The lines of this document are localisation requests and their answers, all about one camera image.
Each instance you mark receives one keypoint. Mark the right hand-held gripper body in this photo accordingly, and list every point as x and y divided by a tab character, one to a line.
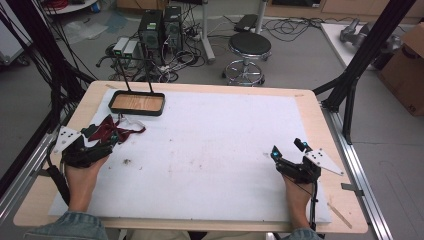
301	170

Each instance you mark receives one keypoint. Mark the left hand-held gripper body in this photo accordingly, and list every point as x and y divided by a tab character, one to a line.
85	154

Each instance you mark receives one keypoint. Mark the dark red bow tie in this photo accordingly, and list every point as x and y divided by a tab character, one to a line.
110	129

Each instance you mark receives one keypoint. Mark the person's right hand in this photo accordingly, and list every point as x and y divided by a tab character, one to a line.
296	196

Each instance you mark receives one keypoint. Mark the person's left hand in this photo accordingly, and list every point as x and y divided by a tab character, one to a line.
81	181

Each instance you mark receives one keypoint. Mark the small dark fluff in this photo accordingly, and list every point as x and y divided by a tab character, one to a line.
126	161

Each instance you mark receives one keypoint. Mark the black stand with wooden tray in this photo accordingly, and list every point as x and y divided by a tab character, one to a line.
136	102

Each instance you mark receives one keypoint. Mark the thin wooden stick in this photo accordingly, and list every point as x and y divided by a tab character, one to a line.
340	215

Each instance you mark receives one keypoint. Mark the white foam mat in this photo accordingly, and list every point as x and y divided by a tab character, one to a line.
206	156

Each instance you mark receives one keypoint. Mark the small grey device box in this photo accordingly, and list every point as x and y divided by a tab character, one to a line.
120	46
130	48

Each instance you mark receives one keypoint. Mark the white floor board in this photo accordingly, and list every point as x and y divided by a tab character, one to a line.
336	43

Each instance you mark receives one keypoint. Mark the black round stool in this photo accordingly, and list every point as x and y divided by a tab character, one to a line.
249	50

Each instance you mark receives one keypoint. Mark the black computer tower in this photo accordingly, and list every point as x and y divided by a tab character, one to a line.
173	28
150	31

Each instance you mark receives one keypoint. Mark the brown cardboard box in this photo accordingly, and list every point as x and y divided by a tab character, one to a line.
405	76

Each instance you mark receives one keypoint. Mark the round white table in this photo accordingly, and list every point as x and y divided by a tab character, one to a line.
71	7

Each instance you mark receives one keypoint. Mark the grey machine part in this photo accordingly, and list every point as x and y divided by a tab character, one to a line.
361	33

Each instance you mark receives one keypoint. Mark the flat black device on floor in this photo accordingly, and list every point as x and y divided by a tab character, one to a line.
246	22

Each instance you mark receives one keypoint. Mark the grey table leg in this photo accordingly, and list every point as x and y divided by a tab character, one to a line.
207	36
260	15

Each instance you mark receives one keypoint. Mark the small metal bracket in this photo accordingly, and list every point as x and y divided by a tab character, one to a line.
352	189

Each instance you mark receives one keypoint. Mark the aluminium rail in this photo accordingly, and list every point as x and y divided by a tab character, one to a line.
361	180
23	180

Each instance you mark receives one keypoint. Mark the black metal frame post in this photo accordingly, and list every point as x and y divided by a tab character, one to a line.
365	53

